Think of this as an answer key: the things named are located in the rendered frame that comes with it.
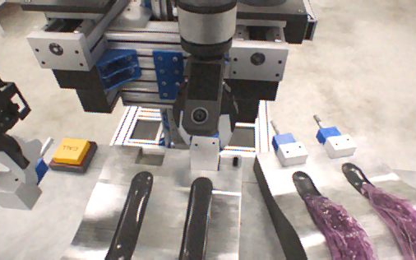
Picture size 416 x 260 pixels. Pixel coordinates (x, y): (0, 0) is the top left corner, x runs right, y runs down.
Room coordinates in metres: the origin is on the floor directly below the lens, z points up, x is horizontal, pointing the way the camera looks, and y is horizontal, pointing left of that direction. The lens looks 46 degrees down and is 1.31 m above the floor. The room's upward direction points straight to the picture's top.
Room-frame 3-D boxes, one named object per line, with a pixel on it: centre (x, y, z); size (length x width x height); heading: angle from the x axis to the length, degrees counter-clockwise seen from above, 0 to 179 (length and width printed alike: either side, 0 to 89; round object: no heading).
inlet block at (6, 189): (0.28, 0.31, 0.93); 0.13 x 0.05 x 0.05; 174
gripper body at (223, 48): (0.36, 0.00, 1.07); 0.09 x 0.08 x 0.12; 174
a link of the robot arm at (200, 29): (0.36, 0.01, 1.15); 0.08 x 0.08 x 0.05
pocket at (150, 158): (0.34, 0.11, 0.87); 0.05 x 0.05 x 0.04; 84
